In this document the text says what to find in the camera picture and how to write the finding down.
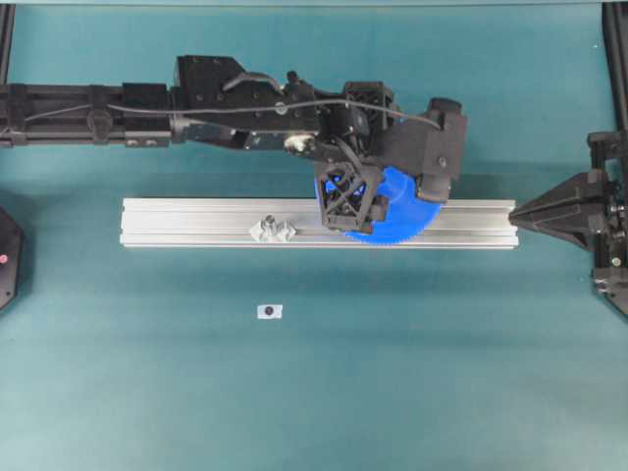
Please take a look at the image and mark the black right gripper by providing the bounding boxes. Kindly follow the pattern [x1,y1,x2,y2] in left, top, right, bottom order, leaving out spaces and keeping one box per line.
[509,131,627,314]

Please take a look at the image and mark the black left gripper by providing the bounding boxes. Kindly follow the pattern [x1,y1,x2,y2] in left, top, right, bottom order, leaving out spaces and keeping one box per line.
[313,90,467,234]

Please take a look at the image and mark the large blue plastic gear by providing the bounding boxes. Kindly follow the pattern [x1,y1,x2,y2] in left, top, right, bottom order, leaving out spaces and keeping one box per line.
[343,168,443,245]

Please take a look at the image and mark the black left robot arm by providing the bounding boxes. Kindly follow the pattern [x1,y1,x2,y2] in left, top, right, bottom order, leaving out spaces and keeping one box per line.
[1,56,467,236]

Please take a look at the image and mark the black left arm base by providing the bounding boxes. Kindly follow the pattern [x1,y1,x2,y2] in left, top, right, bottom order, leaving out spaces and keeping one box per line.
[0,208,24,309]

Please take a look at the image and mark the white sticker with dark dot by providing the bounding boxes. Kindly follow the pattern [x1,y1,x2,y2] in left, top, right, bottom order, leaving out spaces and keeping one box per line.
[257,304,283,320]

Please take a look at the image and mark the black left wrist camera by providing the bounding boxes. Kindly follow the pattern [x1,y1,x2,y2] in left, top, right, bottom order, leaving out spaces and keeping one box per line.
[343,81,394,129]

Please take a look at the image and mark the steel shaft mid rail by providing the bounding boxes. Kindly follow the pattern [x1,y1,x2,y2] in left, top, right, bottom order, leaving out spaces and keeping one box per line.
[249,215,297,243]

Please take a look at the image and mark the silver aluminium extrusion rail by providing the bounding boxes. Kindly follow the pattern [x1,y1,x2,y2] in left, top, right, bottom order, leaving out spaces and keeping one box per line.
[119,198,519,250]

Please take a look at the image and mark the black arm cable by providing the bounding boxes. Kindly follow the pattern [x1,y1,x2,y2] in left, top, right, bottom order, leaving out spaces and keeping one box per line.
[0,97,443,141]

